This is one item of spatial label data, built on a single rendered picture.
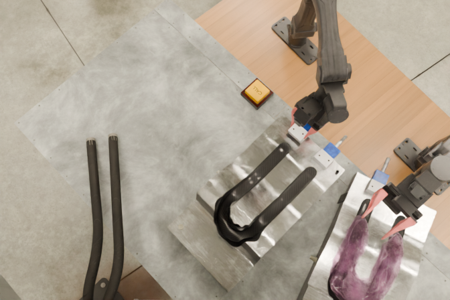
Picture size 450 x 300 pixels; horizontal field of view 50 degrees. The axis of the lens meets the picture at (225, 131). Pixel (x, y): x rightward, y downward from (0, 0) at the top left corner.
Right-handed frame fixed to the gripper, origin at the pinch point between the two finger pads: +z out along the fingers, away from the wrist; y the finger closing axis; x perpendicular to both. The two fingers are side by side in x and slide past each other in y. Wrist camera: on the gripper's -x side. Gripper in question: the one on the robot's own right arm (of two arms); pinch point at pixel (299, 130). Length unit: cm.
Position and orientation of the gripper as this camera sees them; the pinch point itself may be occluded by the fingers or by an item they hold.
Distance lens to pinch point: 148.1
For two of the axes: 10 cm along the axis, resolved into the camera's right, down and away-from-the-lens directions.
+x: 6.1, -3.9, 6.9
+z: -3.6, 6.4, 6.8
